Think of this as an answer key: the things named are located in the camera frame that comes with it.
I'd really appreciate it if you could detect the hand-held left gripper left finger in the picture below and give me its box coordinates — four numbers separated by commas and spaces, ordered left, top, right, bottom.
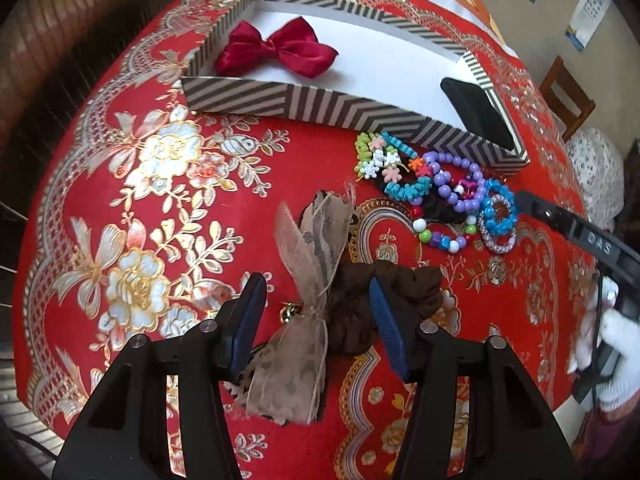
52, 272, 268, 480

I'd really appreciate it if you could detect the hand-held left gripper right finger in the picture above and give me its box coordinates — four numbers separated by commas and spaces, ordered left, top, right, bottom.
369, 276, 576, 480

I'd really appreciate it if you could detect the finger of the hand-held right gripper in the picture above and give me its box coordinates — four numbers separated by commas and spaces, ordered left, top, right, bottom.
515, 190, 623, 277

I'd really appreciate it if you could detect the brown fabric scrunchie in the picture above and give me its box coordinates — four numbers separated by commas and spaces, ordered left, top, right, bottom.
320, 262, 446, 358

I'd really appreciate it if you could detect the blue bead bracelet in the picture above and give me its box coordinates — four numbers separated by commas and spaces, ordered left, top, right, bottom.
480, 180, 519, 236

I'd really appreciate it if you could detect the grey spiral hair tie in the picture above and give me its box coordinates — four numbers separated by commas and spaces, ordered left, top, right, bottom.
477, 195, 518, 255

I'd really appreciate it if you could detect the multicolour round bead bracelet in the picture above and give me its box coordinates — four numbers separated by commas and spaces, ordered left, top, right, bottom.
411, 212, 478, 253

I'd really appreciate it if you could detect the purple bead bracelet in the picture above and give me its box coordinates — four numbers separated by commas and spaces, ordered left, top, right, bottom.
424, 151, 488, 213

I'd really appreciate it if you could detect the beige mesh bow hair clip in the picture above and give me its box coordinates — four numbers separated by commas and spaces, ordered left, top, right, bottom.
235, 187, 358, 426

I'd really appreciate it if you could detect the black fabric scrunchie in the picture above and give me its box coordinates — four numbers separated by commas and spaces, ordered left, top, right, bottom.
382, 170, 471, 223

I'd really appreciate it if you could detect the colourful flower bead bracelet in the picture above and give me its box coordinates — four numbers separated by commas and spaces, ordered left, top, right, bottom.
354, 131, 433, 206

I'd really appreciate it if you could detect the striped gift box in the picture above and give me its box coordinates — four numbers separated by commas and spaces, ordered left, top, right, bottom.
181, 0, 531, 177

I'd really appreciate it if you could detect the person's right hand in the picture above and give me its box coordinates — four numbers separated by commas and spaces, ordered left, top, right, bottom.
570, 275, 640, 413

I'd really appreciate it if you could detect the floral fabric cushion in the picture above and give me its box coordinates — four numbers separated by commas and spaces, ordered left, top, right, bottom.
565, 127, 626, 231

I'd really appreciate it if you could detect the red gold floral tablecloth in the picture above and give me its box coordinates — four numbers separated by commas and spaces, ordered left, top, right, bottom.
12, 0, 601, 480

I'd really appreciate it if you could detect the wooden chair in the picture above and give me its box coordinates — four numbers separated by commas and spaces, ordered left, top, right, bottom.
539, 56, 597, 143

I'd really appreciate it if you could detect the black velvet pouch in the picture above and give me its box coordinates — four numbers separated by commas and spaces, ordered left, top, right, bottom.
440, 77, 516, 150

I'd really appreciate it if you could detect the red satin bow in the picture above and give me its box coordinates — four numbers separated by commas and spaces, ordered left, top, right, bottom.
215, 16, 339, 79

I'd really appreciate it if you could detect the wooden slatted cabinet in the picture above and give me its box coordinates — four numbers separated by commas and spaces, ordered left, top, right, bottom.
0, 0, 226, 171

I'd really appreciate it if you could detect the wall calendar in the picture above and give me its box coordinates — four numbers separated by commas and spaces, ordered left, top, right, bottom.
565, 0, 613, 52

